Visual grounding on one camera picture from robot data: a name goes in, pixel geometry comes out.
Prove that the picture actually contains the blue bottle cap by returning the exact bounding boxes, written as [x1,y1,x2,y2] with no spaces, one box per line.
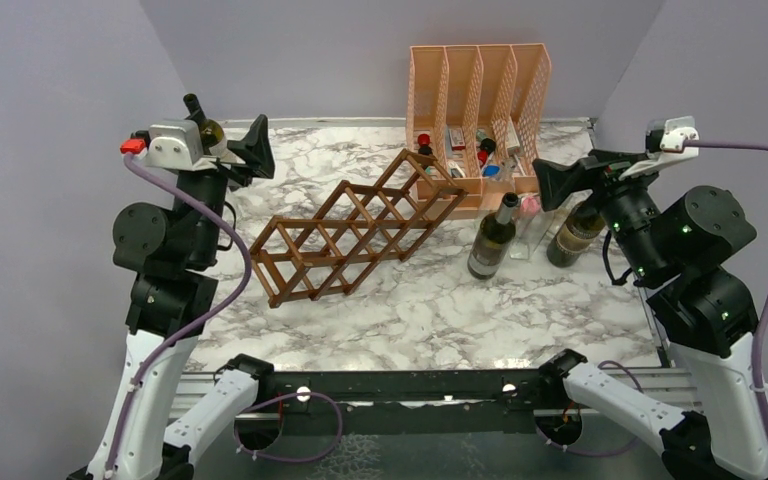
[482,164,502,178]

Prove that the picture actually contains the peach plastic file organizer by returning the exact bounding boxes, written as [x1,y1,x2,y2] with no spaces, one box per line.
[405,43,552,220]

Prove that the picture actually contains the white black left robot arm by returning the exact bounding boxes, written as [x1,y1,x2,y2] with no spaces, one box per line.
[75,109,275,479]

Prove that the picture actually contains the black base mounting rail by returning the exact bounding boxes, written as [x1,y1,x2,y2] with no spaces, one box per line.
[234,369,583,446]

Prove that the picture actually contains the dark green wine bottle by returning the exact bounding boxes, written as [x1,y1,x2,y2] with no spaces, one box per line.
[183,93,227,157]

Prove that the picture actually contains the green bottle silver cap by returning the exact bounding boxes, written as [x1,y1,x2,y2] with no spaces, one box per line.
[467,192,520,280]

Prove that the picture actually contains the green bottle white label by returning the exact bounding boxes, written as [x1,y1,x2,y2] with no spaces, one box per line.
[546,201,606,268]

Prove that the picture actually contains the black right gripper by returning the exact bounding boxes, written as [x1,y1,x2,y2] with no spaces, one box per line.
[533,146,667,280]

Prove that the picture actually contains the red capped small bottle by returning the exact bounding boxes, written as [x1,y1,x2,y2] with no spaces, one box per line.
[417,133,434,156]

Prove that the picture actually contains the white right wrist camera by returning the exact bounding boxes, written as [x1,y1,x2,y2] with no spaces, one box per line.
[620,116,699,180]

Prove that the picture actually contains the brown wooden wine rack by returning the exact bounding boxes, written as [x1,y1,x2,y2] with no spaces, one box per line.
[250,149,468,308]

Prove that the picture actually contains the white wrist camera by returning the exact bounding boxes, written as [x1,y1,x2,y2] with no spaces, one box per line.
[620,116,699,180]
[120,120,211,171]

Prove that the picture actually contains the pink capped small bottle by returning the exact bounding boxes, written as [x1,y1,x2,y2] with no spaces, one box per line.
[518,194,542,219]

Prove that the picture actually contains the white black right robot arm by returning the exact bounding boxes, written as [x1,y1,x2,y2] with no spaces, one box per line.
[533,141,768,479]

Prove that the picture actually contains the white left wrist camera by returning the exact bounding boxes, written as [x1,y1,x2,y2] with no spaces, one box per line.
[120,120,211,171]

